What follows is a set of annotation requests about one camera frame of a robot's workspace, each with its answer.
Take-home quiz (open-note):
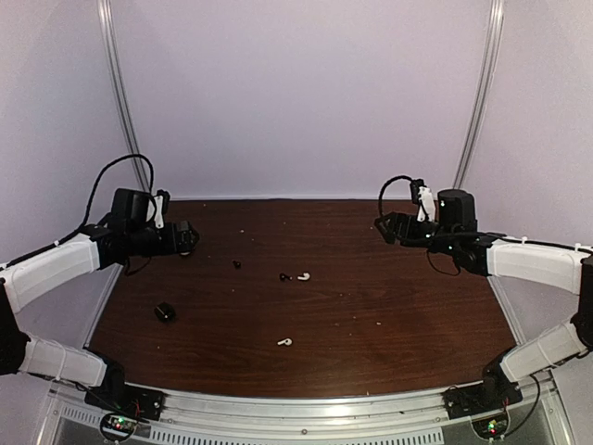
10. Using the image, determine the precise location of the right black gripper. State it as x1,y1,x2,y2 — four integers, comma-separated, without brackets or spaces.
374,212,459,256

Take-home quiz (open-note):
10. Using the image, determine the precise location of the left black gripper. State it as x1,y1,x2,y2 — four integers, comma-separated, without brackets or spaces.
128,220,199,257

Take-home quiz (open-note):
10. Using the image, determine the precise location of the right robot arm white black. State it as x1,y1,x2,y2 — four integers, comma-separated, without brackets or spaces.
374,180,592,410

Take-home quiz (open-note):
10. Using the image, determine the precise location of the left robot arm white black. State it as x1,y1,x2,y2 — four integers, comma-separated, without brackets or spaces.
1,188,199,412

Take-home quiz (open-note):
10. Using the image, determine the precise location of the black charging case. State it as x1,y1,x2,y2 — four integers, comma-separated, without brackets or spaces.
154,302,177,324

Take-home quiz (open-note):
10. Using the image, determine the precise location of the left circuit board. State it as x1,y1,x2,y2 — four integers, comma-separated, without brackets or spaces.
99,413,138,441

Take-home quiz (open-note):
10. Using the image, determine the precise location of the circuit board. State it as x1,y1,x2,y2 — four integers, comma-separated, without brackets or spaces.
99,413,138,441
472,413,509,440

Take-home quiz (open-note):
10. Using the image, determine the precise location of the right circuit board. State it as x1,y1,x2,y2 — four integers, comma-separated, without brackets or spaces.
472,413,509,440

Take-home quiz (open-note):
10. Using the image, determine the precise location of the right black braided cable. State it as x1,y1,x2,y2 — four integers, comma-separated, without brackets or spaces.
377,174,416,219

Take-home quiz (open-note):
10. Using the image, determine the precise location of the black braided cable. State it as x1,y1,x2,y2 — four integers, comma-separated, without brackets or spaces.
55,154,157,245
377,174,416,219

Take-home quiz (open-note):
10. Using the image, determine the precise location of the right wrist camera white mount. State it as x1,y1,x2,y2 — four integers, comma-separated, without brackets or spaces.
410,179,436,223

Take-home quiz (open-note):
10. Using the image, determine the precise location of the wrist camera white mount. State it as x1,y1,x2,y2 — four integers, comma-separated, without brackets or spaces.
410,179,436,223
146,189,170,229

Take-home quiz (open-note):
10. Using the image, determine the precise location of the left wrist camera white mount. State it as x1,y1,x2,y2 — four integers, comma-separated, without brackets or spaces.
146,189,170,229

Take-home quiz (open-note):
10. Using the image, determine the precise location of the left black braided cable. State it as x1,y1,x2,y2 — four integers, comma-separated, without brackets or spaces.
55,154,157,245

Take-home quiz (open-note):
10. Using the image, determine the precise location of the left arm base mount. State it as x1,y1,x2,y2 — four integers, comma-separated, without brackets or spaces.
78,356,165,422

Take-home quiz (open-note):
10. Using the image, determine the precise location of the front aluminium rail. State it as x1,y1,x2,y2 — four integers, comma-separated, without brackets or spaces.
33,374,574,444

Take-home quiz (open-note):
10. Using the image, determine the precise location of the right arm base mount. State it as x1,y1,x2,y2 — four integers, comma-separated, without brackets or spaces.
442,364,523,420

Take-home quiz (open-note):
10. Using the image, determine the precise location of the right aluminium frame post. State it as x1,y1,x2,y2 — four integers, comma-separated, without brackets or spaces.
453,0,505,189

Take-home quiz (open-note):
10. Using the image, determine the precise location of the aluminium frame post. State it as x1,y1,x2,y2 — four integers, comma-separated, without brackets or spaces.
453,0,505,189
95,0,154,200

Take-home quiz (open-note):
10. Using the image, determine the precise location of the left aluminium frame post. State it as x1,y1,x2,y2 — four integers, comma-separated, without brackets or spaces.
95,0,154,200

